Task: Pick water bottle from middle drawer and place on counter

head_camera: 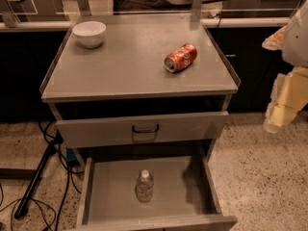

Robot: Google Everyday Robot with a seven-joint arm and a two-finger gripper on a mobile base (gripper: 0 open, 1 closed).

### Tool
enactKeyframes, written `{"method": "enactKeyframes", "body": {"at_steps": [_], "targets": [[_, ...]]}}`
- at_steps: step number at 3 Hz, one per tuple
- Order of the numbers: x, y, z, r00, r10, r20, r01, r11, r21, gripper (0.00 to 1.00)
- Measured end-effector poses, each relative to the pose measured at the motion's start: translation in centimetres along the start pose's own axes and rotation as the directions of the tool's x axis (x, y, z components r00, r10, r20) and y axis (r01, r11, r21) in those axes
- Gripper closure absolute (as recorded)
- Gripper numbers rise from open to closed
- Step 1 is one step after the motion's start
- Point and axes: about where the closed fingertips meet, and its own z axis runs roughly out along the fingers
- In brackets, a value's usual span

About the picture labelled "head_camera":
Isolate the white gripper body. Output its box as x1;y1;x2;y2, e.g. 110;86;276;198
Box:
282;0;308;67

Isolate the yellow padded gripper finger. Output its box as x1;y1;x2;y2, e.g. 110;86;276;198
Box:
262;26;287;51
263;66;308;134

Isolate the clear plastic water bottle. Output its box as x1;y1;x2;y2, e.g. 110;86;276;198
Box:
135;169;154;203

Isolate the grey top drawer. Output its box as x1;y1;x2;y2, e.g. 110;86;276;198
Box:
57;112;228;148

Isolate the grey open middle drawer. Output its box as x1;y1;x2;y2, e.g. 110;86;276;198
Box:
76;153;237;231

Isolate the grey drawer cabinet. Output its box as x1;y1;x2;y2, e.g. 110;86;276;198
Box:
38;13;242;166

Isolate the red soda can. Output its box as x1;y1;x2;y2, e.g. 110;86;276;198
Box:
164;43;197;73

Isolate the white ceramic bowl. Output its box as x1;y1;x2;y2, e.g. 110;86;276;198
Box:
72;21;107;48

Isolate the black metal stand leg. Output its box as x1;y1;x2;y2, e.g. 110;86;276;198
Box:
13;133;63;219

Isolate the clear acrylic barrier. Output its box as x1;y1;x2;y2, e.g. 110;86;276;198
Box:
0;0;79;31

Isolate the black drawer handle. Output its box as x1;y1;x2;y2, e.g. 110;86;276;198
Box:
132;124;160;134

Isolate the black floor cable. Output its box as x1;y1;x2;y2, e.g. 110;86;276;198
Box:
0;120;85;231

